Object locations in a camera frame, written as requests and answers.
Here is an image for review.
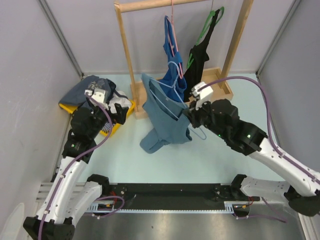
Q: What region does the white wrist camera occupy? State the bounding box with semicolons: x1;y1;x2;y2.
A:
84;88;109;110
191;81;214;110

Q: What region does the green plastic hanger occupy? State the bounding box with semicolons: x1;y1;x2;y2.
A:
186;2;225;70

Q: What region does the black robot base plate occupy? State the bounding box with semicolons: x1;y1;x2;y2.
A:
102;183;259;214

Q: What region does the wooden clothes rack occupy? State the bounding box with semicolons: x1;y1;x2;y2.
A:
113;0;235;120

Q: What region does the blue white striped garment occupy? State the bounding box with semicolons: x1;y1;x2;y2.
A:
100;123;117;136

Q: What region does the pink wire hanger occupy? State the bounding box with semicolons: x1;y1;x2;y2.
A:
163;0;184;80

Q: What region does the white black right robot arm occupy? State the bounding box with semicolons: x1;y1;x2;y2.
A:
183;99;320;217

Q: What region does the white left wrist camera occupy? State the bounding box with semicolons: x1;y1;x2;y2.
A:
84;88;109;110

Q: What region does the light blue wire hanger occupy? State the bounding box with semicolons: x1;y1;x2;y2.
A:
148;60;208;140

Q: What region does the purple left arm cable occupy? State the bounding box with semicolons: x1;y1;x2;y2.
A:
38;92;113;240

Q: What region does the dark blue printed shirt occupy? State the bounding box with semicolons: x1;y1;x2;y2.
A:
58;75;117;109

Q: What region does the grey-blue tank top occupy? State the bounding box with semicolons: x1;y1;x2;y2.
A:
140;73;192;154

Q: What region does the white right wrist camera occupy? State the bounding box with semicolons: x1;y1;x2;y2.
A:
191;81;214;110

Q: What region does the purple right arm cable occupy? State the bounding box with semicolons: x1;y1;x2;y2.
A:
199;76;320;185

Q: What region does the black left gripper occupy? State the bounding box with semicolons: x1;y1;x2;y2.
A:
86;96;128;139

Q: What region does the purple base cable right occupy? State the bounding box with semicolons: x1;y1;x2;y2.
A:
233;197;288;224

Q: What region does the black tank top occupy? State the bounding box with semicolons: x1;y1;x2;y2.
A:
182;8;222;103

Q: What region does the royal blue tank top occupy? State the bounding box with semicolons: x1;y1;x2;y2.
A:
159;15;187;103

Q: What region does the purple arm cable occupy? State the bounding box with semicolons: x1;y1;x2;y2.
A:
199;76;320;185
38;92;113;240

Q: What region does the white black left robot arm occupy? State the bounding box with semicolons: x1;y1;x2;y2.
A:
23;103;125;240

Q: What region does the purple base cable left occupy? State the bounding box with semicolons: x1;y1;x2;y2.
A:
84;194;126;221

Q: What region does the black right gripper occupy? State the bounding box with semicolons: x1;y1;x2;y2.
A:
183;96;228;140

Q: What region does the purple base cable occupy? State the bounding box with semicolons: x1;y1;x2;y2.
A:
84;194;126;221
233;197;288;224

